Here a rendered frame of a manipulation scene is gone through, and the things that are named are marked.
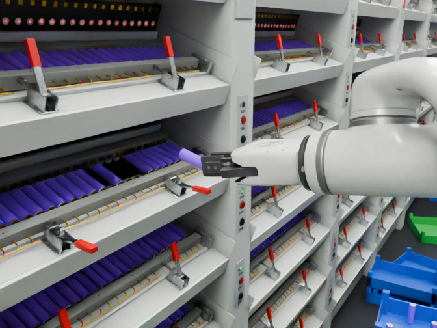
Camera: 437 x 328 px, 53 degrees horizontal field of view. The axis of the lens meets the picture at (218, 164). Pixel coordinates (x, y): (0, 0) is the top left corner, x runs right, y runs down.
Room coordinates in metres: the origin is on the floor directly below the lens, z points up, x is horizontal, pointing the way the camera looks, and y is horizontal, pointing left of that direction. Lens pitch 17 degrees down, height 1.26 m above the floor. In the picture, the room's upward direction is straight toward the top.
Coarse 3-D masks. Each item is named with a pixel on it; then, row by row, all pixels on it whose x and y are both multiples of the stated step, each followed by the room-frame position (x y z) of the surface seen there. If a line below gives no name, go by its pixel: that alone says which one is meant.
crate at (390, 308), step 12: (384, 300) 1.20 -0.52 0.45; (396, 300) 1.19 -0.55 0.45; (384, 312) 1.19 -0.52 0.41; (396, 312) 1.19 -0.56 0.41; (420, 312) 1.16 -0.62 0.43; (432, 312) 1.15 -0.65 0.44; (384, 324) 1.14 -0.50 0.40; (396, 324) 1.14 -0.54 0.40; (408, 324) 1.14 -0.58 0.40; (420, 324) 1.14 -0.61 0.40
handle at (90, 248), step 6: (60, 234) 0.57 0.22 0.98; (66, 240) 0.56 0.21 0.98; (72, 240) 0.56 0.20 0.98; (78, 240) 0.55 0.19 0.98; (84, 240) 0.55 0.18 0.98; (78, 246) 0.54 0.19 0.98; (84, 246) 0.54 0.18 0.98; (90, 246) 0.53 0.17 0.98; (96, 246) 0.54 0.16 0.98; (90, 252) 0.53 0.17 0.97
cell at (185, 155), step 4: (184, 148) 0.69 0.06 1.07; (180, 152) 0.68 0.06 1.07; (184, 152) 0.68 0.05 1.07; (188, 152) 0.68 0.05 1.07; (180, 156) 0.68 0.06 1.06; (184, 156) 0.68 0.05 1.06; (188, 156) 0.67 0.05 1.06; (192, 156) 0.67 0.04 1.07; (196, 156) 0.67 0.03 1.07; (200, 156) 0.67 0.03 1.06; (184, 160) 0.68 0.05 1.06; (188, 160) 0.67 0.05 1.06; (192, 160) 0.67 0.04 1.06; (196, 160) 0.66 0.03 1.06; (200, 160) 0.66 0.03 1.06; (192, 164) 0.67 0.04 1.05; (196, 164) 0.66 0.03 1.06; (200, 164) 0.66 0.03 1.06; (200, 168) 0.66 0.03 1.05
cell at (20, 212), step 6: (0, 198) 0.62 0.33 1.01; (6, 198) 0.62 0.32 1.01; (12, 198) 0.62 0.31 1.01; (6, 204) 0.61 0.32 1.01; (12, 204) 0.61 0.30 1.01; (18, 204) 0.61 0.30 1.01; (12, 210) 0.60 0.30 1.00; (18, 210) 0.60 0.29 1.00; (24, 210) 0.60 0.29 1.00; (18, 216) 0.59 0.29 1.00; (24, 216) 0.59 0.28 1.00
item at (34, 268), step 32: (32, 160) 0.71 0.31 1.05; (160, 192) 0.78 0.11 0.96; (192, 192) 0.81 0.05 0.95; (96, 224) 0.64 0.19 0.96; (128, 224) 0.67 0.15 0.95; (160, 224) 0.74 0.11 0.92; (0, 256) 0.53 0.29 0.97; (32, 256) 0.54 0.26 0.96; (64, 256) 0.56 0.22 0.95; (96, 256) 0.62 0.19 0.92; (0, 288) 0.48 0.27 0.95; (32, 288) 0.52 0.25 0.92
